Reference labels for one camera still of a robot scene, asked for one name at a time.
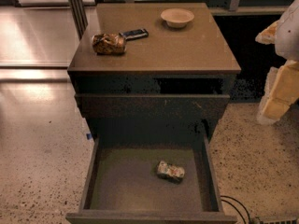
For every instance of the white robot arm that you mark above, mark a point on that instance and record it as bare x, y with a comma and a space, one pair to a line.
287, 34

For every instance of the grey power strip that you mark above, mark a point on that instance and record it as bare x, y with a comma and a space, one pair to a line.
275, 220

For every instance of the white ceramic bowl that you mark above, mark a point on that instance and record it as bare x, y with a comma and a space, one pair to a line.
177, 17

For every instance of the brown snack bag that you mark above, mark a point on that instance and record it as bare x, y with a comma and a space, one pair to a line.
109, 44

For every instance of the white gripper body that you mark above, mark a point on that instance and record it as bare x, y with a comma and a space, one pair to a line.
288, 36

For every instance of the open bottom drawer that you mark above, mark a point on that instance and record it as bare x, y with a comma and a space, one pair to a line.
122, 186

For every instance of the blue floor tape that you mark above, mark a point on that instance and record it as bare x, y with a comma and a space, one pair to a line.
89, 136

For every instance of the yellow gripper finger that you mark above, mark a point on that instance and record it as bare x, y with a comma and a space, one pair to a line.
284, 93
268, 35

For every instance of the dark wooden drawer cabinet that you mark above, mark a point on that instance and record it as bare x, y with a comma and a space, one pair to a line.
173, 84

